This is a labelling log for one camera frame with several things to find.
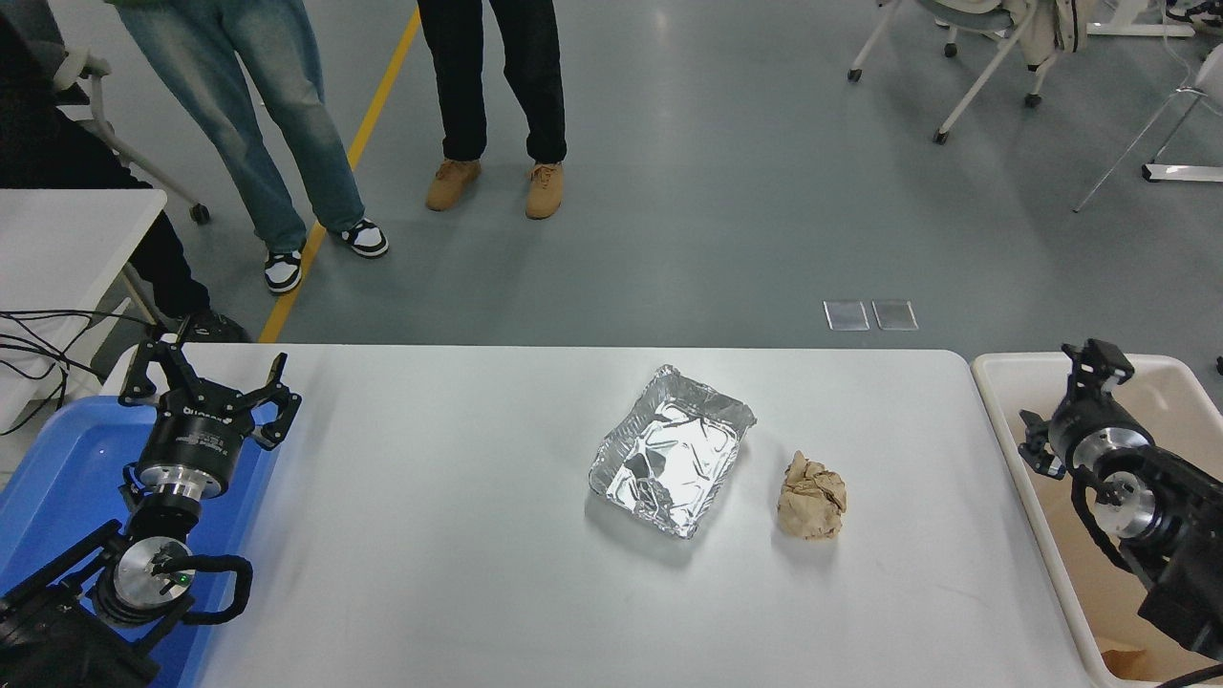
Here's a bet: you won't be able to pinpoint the tan paper ball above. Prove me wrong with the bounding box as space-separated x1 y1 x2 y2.
776 452 848 542

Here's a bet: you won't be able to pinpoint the white side table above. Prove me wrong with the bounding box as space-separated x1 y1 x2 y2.
0 188 169 433

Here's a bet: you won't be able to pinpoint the person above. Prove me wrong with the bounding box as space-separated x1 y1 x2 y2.
105 0 391 296
417 0 568 222
1166 0 1223 37
0 14 252 343

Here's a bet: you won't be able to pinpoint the blue plastic tray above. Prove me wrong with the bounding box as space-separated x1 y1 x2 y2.
0 395 284 688

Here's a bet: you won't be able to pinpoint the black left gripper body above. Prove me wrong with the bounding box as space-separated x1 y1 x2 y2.
137 398 253 486

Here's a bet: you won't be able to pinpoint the silver foil tray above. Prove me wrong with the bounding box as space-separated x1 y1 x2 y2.
588 363 758 542

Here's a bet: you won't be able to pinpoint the white-legged office chair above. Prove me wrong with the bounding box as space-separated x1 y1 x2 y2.
847 0 1086 146

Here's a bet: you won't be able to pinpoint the large pale bin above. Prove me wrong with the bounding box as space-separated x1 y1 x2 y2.
970 352 1223 688

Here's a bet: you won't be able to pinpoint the white wheeled chair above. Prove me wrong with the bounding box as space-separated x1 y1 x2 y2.
48 50 211 227

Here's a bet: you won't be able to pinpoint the tan paper scrap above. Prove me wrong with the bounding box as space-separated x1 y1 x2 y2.
1099 638 1153 680

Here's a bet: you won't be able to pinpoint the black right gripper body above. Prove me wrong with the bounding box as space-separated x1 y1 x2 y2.
1047 395 1145 471

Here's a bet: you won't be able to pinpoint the pale jacket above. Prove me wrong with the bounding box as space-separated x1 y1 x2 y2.
1011 0 1088 75

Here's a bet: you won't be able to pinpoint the white desk foot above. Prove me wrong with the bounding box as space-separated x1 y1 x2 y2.
1086 0 1197 39

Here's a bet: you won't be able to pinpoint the black cables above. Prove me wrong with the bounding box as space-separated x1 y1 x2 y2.
0 309 159 439

